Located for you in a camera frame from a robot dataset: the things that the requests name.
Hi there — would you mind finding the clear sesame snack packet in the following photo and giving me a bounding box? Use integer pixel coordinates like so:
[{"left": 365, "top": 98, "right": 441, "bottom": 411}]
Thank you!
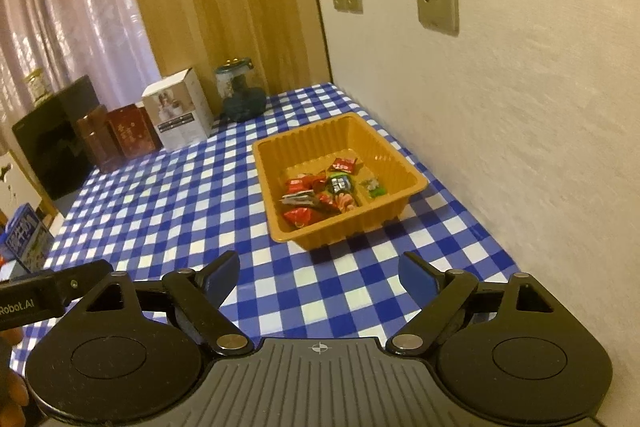
[{"left": 280, "top": 190, "right": 320, "bottom": 208}]

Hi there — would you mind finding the green black snack packet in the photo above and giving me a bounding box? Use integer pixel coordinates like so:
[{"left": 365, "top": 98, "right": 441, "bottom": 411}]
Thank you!
[{"left": 326, "top": 172, "right": 354, "bottom": 195}]

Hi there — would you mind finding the person's left hand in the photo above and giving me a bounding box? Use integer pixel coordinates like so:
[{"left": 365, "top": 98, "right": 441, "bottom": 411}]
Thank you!
[{"left": 1, "top": 327, "right": 29, "bottom": 427}]

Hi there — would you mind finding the blue milk carton box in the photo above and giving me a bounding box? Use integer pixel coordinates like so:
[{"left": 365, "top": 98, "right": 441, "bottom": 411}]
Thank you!
[{"left": 1, "top": 202, "right": 54, "bottom": 273}]

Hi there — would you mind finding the black flat appliance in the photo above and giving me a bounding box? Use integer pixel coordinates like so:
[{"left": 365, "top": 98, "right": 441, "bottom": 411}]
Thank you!
[{"left": 12, "top": 75, "right": 100, "bottom": 199}]

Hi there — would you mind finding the brown metal canister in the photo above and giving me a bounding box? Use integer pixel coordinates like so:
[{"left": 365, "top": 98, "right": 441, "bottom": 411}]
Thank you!
[{"left": 77, "top": 105, "right": 125, "bottom": 173}]

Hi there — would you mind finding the red gold tin box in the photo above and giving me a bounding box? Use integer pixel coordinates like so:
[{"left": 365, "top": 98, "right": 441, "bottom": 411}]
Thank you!
[{"left": 107, "top": 104, "right": 160, "bottom": 160}]

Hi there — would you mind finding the yellow green candy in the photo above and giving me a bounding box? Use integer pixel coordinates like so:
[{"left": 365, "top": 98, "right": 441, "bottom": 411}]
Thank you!
[{"left": 360, "top": 178, "right": 387, "bottom": 199}]

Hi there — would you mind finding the red green snack packet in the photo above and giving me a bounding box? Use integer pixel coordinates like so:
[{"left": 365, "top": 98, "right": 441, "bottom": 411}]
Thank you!
[{"left": 283, "top": 207, "right": 326, "bottom": 229}]

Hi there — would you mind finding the glass jar gold lid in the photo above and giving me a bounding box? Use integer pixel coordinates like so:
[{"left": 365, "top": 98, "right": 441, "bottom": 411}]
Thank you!
[{"left": 24, "top": 68, "right": 52, "bottom": 107}]

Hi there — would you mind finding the red white candy wrapper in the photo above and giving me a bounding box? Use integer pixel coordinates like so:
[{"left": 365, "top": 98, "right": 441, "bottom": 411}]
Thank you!
[{"left": 334, "top": 192, "right": 358, "bottom": 213}]

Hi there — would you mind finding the small red candy packet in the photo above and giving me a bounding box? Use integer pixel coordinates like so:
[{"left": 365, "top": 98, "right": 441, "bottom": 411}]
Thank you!
[{"left": 316, "top": 192, "right": 341, "bottom": 213}]

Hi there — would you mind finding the white product box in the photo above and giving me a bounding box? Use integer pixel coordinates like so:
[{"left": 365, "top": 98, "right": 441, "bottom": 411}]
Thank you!
[{"left": 142, "top": 68, "right": 214, "bottom": 150}]

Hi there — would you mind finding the orange plastic tray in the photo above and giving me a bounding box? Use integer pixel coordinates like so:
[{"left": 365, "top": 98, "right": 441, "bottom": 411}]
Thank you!
[{"left": 253, "top": 113, "right": 427, "bottom": 251}]

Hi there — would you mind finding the red candy packet right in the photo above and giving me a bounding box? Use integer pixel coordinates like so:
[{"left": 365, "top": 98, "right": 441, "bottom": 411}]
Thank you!
[{"left": 329, "top": 157, "right": 357, "bottom": 174}]

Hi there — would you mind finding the green glass jar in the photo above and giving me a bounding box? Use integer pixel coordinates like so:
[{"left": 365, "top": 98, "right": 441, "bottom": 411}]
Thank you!
[{"left": 215, "top": 57, "right": 267, "bottom": 122}]

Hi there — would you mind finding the sheer pink curtain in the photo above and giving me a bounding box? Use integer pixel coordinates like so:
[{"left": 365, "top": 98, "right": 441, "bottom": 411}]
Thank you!
[{"left": 1, "top": 0, "right": 160, "bottom": 148}]

